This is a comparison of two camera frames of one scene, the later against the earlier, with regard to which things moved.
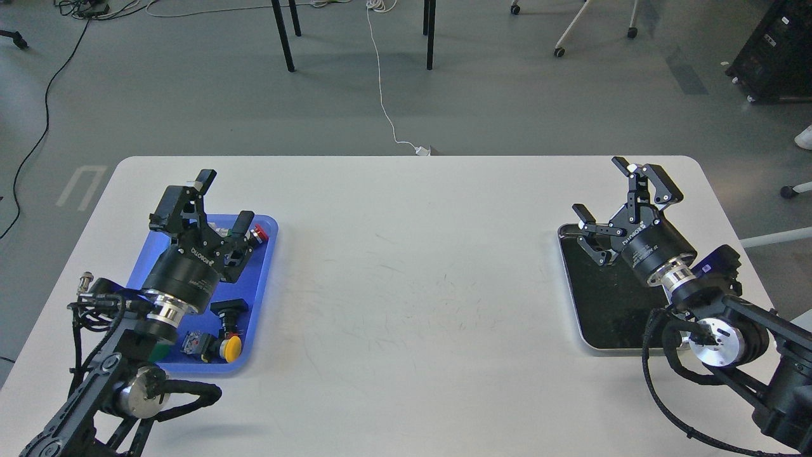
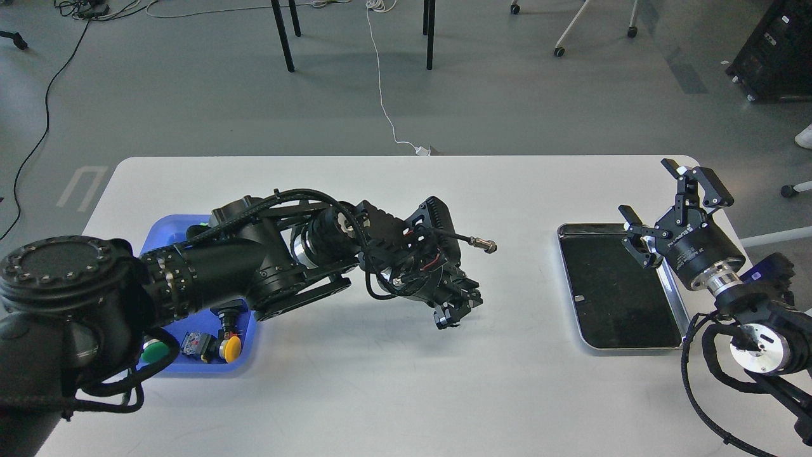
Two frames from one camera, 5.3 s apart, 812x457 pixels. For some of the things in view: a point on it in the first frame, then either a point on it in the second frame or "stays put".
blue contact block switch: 193,343 stays put
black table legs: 429,11 stays put
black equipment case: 776,63 stays put
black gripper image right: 639,230 to 687,237
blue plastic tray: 153,248 to 169,230
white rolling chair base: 559,52 stays put
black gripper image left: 188,272 to 443,284
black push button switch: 229,311 stays put
